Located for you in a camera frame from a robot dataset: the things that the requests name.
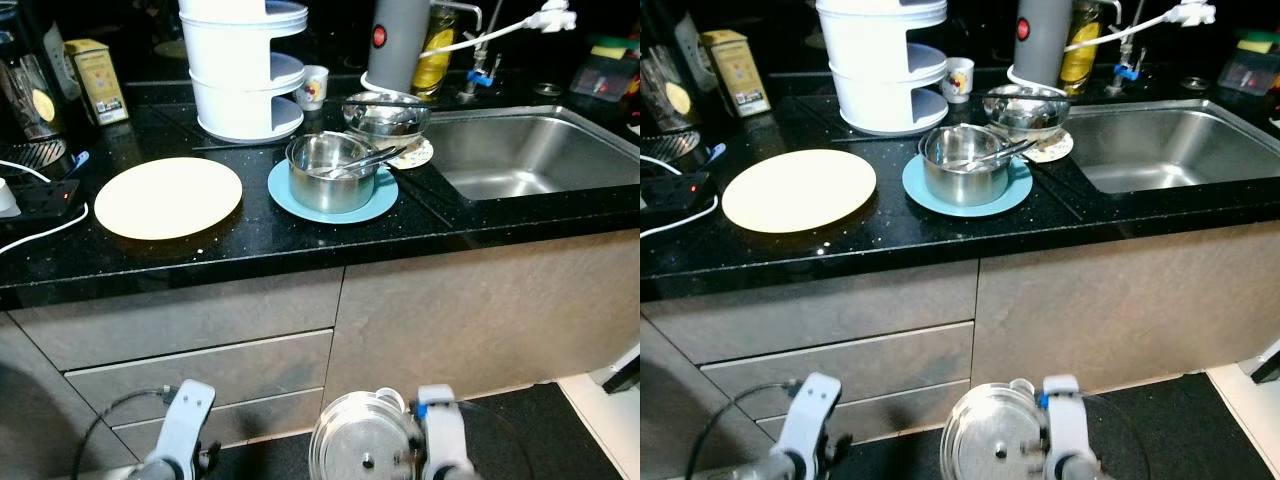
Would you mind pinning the floral plate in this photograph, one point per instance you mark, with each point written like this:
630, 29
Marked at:
1055, 148
418, 155

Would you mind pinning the glass jar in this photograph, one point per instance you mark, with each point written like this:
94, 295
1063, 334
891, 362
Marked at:
28, 100
668, 95

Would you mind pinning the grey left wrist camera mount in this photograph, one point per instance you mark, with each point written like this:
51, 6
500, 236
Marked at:
185, 420
812, 415

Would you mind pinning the blue plate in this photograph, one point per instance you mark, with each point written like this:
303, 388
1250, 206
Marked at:
1020, 195
385, 205

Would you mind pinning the steel bowl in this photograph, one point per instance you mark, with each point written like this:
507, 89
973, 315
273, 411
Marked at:
1025, 118
385, 125

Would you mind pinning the dark bottle white label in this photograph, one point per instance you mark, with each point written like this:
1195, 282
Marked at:
695, 50
58, 60

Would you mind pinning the green yellow sponge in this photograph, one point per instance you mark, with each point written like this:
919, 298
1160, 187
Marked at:
1258, 40
607, 47

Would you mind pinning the small printed paper cup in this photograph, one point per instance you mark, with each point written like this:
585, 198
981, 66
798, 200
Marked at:
957, 80
312, 88

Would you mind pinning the yellow plate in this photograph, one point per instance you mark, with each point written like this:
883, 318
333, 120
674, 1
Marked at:
168, 198
800, 190

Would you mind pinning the black power strip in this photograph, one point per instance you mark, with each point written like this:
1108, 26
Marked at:
675, 190
40, 200

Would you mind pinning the steel strainer basin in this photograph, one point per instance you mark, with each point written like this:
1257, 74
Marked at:
360, 440
990, 435

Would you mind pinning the white faucet diverter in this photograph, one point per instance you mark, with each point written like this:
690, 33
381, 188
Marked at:
1190, 12
552, 17

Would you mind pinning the black chopstick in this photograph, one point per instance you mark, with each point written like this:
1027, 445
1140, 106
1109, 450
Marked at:
390, 102
1030, 96

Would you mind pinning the round steel sink cap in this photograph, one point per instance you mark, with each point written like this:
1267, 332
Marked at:
547, 90
1193, 84

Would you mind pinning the steel pot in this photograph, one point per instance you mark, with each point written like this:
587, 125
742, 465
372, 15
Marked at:
330, 190
965, 185

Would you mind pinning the steel tongs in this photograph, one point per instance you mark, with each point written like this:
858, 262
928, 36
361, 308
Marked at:
1005, 155
370, 162

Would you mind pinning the yellow tea tin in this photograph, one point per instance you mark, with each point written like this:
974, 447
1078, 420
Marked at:
98, 85
735, 75

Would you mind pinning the steel sink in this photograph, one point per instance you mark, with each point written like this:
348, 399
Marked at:
1170, 145
530, 150

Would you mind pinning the yellow oil bottle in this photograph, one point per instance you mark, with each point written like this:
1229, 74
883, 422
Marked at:
435, 60
1080, 55

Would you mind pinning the grey cylinder water filter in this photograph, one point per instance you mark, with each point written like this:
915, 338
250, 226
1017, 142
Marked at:
395, 45
1040, 40

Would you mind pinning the grey cabinet door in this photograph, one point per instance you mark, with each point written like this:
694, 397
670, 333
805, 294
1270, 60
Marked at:
480, 310
1120, 300

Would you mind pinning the white tiered storage rack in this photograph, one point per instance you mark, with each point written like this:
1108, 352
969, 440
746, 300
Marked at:
880, 75
240, 80

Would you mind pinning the clear plastic container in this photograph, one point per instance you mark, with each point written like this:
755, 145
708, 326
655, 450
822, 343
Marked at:
605, 75
1250, 68

